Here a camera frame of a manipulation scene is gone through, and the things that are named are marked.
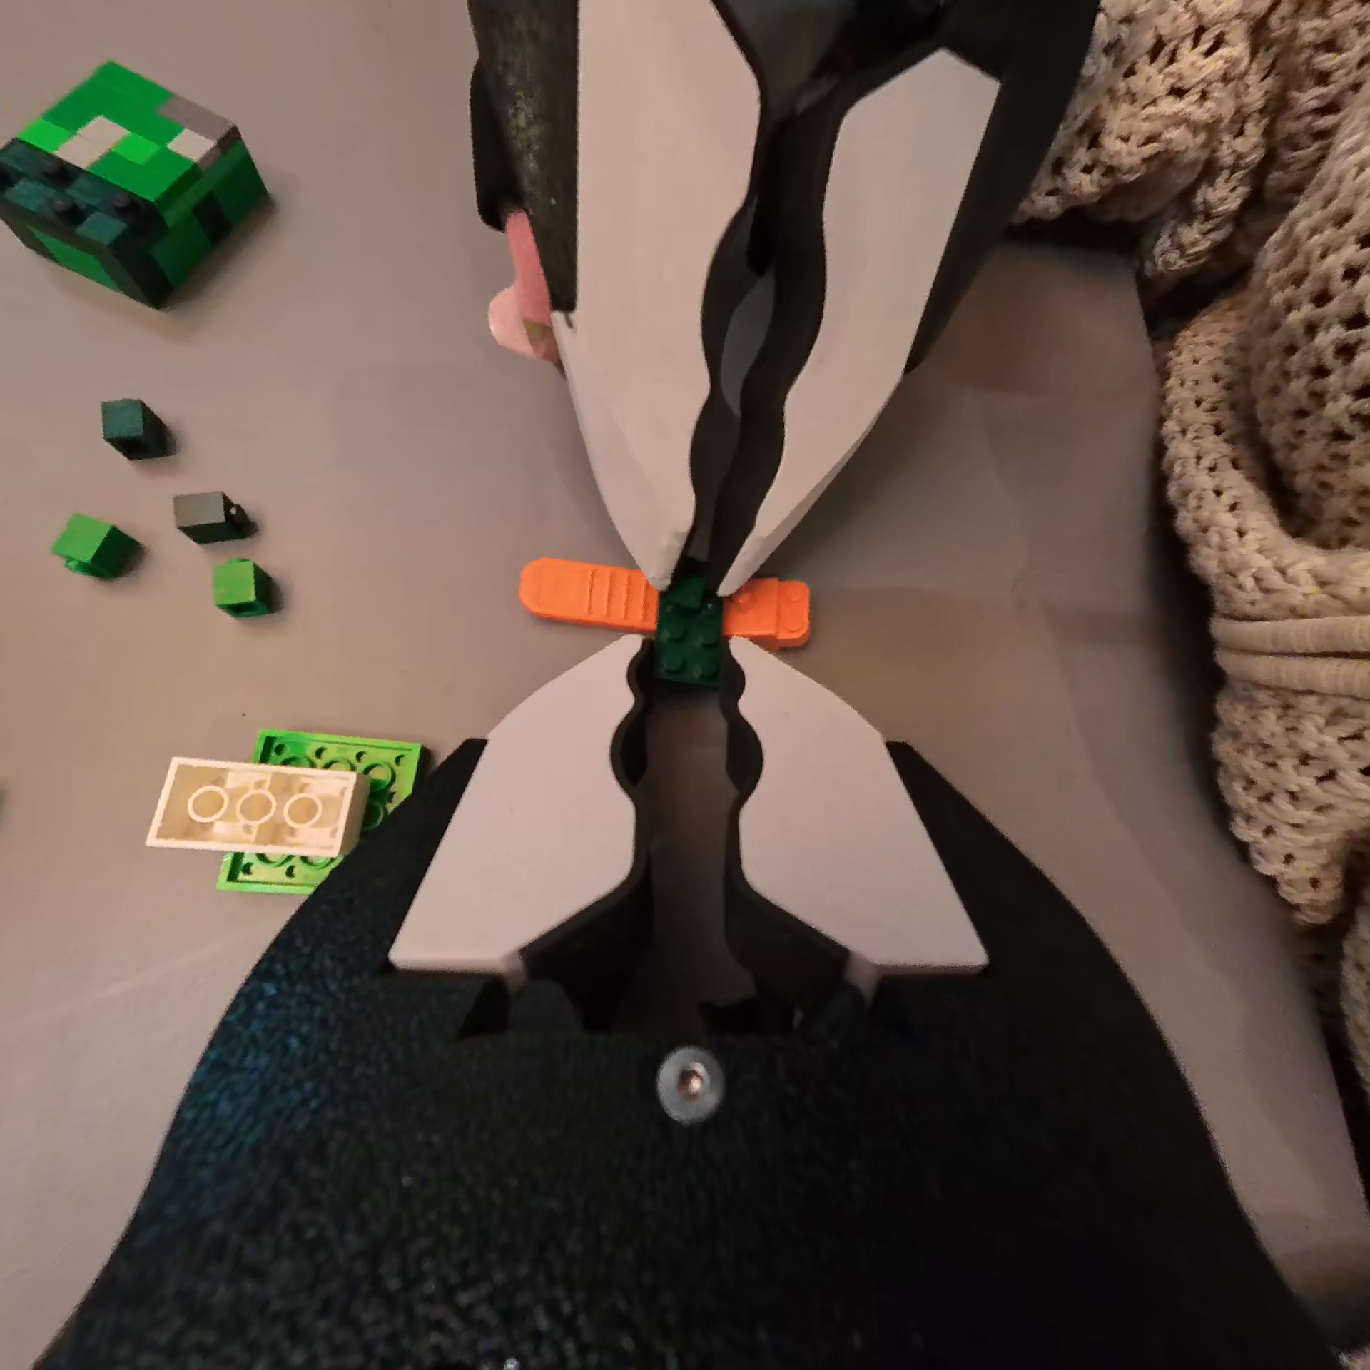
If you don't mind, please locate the dark green lego brick stack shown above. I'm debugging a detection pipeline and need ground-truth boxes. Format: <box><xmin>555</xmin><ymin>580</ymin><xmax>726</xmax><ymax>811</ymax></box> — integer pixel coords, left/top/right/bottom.
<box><xmin>652</xmin><ymin>574</ymin><xmax>731</xmax><ymax>692</ymax></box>

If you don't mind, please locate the small bright green lego cube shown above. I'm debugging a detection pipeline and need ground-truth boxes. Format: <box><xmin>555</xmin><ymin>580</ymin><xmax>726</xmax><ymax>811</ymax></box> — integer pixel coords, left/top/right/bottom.
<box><xmin>51</xmin><ymin>512</ymin><xmax>143</xmax><ymax>580</ymax></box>
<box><xmin>210</xmin><ymin>558</ymin><xmax>280</xmax><ymax>621</ymax></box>

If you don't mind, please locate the orange brick separator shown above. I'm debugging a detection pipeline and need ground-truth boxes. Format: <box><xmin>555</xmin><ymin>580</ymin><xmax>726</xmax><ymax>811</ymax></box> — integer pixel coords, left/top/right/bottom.
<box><xmin>520</xmin><ymin>555</ymin><xmax>818</xmax><ymax>652</ymax></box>

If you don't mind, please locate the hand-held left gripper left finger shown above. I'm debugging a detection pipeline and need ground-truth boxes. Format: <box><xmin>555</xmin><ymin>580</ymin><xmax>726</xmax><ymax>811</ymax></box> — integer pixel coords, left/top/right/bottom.
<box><xmin>391</xmin><ymin>635</ymin><xmax>652</xmax><ymax>979</ymax></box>

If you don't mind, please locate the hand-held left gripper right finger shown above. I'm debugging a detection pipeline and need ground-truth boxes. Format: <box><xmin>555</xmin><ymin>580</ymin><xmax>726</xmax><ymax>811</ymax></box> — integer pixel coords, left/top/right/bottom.
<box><xmin>726</xmin><ymin>636</ymin><xmax>992</xmax><ymax>986</ymax></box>

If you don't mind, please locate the green pixel lego cube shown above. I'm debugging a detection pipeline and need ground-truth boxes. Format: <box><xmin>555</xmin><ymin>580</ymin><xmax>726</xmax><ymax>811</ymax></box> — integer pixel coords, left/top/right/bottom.
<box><xmin>0</xmin><ymin>59</ymin><xmax>276</xmax><ymax>311</ymax></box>

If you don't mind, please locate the green lego base, tan brick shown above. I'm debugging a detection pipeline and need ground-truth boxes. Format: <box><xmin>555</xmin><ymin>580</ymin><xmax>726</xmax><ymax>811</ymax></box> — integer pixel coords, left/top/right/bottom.
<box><xmin>145</xmin><ymin>728</ymin><xmax>426</xmax><ymax>899</ymax></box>

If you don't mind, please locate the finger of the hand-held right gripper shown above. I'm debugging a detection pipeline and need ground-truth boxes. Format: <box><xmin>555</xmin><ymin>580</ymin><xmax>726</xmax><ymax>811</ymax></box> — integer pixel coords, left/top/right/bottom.
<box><xmin>552</xmin><ymin>0</ymin><xmax>765</xmax><ymax>580</ymax></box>
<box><xmin>715</xmin><ymin>51</ymin><xmax>1007</xmax><ymax>600</ymax></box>

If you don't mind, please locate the cream knit sweater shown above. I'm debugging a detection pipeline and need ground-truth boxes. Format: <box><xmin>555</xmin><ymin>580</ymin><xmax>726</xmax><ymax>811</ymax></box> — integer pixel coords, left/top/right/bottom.
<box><xmin>1155</xmin><ymin>128</ymin><xmax>1370</xmax><ymax>1083</ymax></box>

